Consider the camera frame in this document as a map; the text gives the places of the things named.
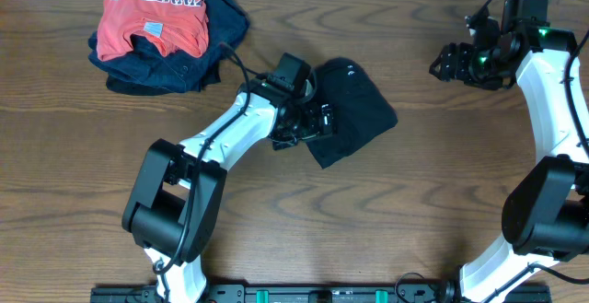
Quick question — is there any black t-shirt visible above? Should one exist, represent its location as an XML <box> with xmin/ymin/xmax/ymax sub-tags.
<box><xmin>306</xmin><ymin>57</ymin><xmax>398</xmax><ymax>169</ymax></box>

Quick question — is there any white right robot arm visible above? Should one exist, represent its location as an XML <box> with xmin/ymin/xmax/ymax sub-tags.
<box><xmin>430</xmin><ymin>26</ymin><xmax>588</xmax><ymax>302</ymax></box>

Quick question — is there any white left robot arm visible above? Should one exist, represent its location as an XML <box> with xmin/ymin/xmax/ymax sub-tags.
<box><xmin>121</xmin><ymin>79</ymin><xmax>335</xmax><ymax>302</ymax></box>

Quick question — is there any navy folded garment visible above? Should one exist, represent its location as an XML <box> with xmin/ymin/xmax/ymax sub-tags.
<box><xmin>88</xmin><ymin>0</ymin><xmax>250</xmax><ymax>96</ymax></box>

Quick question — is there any orange printed t-shirt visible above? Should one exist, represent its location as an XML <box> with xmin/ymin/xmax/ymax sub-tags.
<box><xmin>97</xmin><ymin>0</ymin><xmax>209</xmax><ymax>61</ymax></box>

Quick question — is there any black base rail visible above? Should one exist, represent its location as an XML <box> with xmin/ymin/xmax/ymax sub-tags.
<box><xmin>89</xmin><ymin>278</ymin><xmax>552</xmax><ymax>303</ymax></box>

